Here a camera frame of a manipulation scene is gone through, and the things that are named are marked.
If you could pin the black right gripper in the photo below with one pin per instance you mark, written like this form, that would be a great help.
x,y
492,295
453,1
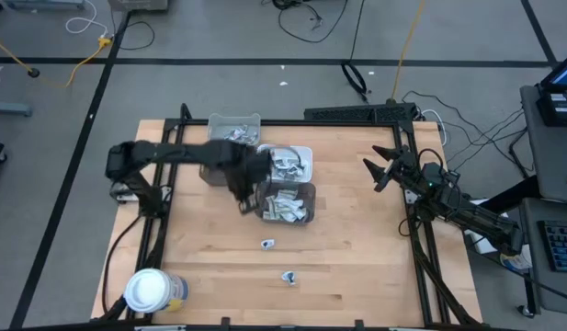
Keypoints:
x,y
402,167

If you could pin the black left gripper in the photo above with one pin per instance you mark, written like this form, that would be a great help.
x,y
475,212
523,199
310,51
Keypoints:
x,y
248,172

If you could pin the green striped bandage wrapper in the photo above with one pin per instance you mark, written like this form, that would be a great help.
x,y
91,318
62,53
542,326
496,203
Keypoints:
x,y
269,211
279,217
287,195

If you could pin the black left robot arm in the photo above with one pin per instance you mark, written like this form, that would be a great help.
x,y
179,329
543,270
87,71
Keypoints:
x,y
173,154

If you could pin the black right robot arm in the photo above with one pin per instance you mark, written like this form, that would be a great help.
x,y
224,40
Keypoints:
x,y
471,213

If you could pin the smoky translucent plastic bin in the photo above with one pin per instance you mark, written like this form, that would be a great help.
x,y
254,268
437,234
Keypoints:
x,y
212,177
310,193

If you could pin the black perforated metal bar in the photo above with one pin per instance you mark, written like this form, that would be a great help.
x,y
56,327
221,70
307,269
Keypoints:
x,y
356,113

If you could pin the white plastic bin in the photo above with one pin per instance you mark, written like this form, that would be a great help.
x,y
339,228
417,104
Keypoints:
x,y
309,156

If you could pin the light grey plastic bin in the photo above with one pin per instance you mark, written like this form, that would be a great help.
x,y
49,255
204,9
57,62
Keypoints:
x,y
214,120

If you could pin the white paper box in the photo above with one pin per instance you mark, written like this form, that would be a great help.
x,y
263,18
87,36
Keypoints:
x,y
483,246

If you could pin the white-lidded wipes canister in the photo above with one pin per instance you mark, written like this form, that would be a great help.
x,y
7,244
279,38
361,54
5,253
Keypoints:
x,y
145,289

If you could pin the black beam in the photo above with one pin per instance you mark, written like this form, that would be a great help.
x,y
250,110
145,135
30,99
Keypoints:
x,y
517,193

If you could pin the grey side table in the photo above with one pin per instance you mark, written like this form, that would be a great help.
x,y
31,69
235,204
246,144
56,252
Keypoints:
x,y
549,156
559,294

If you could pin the small yellow-label wipes canister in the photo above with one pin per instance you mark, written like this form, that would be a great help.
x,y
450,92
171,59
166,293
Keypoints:
x,y
522,263

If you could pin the black laptop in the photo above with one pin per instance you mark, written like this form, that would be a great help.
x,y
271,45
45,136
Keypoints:
x,y
561,106

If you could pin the black keyboard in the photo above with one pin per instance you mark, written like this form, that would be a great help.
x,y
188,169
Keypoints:
x,y
561,246

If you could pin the black caster wheel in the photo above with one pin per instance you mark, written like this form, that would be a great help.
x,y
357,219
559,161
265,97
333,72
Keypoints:
x,y
524,311

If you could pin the black floor socket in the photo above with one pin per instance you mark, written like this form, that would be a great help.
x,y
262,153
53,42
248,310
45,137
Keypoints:
x,y
33,72

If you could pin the grey table foot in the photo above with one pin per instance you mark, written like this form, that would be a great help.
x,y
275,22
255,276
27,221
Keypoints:
x,y
9,109
44,3

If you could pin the silver mounting bracket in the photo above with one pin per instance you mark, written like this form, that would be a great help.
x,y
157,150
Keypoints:
x,y
166,193
409,197

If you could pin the black aluminium frame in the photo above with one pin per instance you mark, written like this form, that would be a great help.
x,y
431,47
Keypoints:
x,y
196,122

